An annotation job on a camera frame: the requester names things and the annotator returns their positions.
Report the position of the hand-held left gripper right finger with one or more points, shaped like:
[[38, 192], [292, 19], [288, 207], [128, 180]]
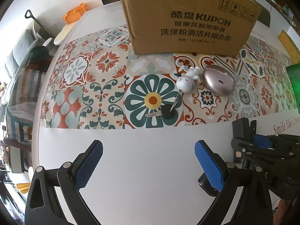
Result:
[[208, 164]]

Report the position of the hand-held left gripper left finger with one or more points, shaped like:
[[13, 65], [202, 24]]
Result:
[[90, 164]]

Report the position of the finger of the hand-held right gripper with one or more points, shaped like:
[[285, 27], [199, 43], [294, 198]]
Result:
[[269, 152], [262, 140]]

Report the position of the black round plug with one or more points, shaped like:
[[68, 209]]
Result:
[[206, 184]]

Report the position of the brown cardboard box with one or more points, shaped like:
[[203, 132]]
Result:
[[187, 16]]

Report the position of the person's right forearm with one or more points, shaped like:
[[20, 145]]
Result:
[[284, 212]]

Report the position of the rose gold oval case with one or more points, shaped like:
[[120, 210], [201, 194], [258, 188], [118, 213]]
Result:
[[218, 80]]

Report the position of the patterned table mat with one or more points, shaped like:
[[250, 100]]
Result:
[[105, 75]]

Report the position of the striped cloth bag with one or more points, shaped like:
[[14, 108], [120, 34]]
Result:
[[25, 93]]

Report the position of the woven wicker box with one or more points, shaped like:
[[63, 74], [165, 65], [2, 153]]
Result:
[[289, 44]]

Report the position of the green cloth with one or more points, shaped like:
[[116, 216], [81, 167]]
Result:
[[38, 52]]

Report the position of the dark grey dining chair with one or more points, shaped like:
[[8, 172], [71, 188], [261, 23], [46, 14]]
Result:
[[263, 15]]

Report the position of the white ribbed cylinder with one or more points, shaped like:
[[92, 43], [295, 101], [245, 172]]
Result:
[[48, 44]]

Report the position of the cream small table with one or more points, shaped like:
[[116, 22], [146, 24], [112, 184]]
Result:
[[63, 34]]

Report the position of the upright vacuum cleaner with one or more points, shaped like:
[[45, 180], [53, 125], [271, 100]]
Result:
[[44, 31]]

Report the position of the grey sofa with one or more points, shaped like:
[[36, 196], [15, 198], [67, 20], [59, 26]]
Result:
[[21, 42]]

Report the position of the orange plastic crate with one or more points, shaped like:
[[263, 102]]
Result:
[[73, 14]]

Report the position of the wooden wall shelf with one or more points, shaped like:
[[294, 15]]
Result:
[[281, 2]]

